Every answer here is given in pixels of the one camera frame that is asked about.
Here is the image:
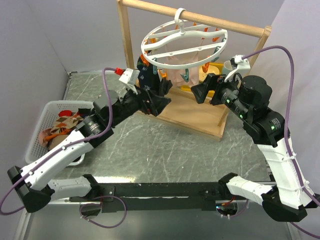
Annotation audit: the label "orange sock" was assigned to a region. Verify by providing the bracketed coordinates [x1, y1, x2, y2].
[44, 129, 69, 142]

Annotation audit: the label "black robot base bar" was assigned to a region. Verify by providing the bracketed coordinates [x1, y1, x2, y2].
[69, 182, 233, 213]

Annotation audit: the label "brown ribbed sock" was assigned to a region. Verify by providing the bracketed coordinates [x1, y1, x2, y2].
[48, 134, 68, 151]

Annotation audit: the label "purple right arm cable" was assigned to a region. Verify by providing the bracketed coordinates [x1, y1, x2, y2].
[243, 45, 320, 239]

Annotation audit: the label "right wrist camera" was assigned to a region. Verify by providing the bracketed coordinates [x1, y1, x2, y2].
[224, 55, 251, 82]

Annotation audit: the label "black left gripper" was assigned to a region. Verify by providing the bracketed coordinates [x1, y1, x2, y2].
[109, 82, 171, 127]

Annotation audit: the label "black socks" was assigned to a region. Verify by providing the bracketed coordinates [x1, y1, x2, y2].
[158, 77, 173, 97]

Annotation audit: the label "pink sock in basket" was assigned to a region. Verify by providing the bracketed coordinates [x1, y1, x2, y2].
[38, 128, 52, 147]

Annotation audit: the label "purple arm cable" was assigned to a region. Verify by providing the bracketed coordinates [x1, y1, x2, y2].
[243, 45, 320, 239]
[0, 66, 118, 216]

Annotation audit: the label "wooden hanger rack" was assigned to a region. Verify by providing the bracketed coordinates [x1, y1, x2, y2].
[117, 0, 272, 142]

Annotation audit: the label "red sock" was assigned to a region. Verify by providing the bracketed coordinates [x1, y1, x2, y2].
[58, 110, 73, 117]

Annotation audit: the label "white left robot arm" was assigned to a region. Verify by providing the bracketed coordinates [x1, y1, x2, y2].
[7, 87, 171, 213]

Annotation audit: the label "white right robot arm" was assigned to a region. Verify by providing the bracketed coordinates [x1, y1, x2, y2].
[191, 73, 317, 222]

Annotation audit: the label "yellow plastic tray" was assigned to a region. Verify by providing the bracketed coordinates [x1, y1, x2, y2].
[180, 63, 223, 97]

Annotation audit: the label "light blue mug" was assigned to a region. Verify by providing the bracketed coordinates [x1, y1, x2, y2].
[222, 58, 237, 76]

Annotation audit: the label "navy green striped sock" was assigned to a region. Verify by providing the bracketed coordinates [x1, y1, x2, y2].
[136, 54, 149, 72]

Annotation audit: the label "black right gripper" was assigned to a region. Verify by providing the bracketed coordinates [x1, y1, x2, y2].
[190, 71, 251, 121]

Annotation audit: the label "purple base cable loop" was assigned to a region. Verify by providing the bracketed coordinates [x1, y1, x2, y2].
[79, 195, 127, 229]

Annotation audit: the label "navy sock in basket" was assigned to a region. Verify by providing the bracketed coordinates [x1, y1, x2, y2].
[76, 108, 92, 119]

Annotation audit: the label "white plastic basket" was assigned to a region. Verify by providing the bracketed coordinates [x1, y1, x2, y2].
[25, 100, 93, 164]

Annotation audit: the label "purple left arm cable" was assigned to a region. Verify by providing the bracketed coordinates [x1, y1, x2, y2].
[0, 66, 118, 216]

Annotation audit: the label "white round clip hanger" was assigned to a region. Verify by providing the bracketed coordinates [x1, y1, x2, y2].
[140, 8, 228, 70]

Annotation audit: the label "argyle patterned sock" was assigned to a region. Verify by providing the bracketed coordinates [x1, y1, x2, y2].
[50, 114, 84, 135]

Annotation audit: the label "santa pattern sock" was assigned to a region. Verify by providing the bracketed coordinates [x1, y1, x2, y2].
[137, 63, 160, 92]

